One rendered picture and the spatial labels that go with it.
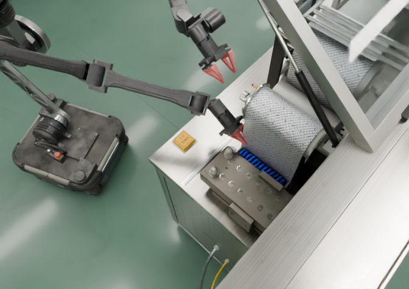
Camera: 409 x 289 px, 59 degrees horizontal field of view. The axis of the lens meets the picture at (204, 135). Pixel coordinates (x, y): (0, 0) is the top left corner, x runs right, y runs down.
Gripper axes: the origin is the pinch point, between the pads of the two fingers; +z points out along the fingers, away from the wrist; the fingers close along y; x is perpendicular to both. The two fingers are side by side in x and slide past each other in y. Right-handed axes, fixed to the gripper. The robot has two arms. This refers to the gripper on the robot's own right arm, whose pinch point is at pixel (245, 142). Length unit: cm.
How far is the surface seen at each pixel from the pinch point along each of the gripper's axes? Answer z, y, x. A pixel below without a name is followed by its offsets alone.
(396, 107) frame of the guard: -1, 4, 71
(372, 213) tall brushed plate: 20, 13, 56
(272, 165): 12.2, 0.2, 5.5
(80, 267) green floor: 12, 82, -118
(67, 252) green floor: 0, 83, -125
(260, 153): 6.0, 0.3, 4.5
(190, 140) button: -11.9, 8.6, -23.5
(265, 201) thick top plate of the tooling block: 18.5, 12.2, 7.1
